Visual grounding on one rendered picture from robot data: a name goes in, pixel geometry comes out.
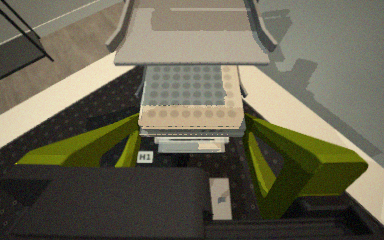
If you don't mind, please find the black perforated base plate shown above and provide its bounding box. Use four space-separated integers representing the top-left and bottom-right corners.
0 66 384 235

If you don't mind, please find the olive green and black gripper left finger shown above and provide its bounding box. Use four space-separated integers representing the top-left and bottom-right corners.
15 113 142 167

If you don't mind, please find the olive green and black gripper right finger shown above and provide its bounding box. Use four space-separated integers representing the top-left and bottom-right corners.
242 113 369 219

